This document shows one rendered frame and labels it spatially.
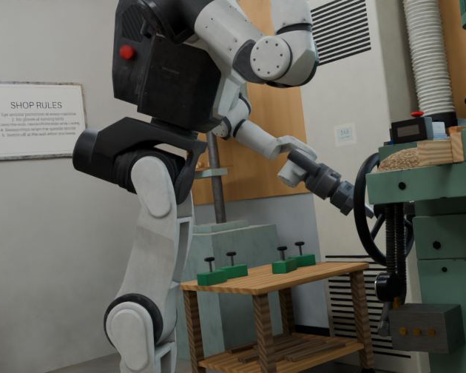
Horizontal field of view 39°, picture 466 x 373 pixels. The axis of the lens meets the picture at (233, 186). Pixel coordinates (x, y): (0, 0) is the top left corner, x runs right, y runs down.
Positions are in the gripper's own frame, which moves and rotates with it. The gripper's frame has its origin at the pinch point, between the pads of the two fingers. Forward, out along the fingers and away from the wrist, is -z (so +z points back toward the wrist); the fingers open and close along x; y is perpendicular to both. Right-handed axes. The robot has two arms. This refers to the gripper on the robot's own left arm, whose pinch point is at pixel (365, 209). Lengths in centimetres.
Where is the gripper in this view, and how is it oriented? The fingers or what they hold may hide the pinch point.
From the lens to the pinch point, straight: 189.6
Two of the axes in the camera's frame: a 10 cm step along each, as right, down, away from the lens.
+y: 3.8, -7.5, -5.4
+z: -8.0, -5.6, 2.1
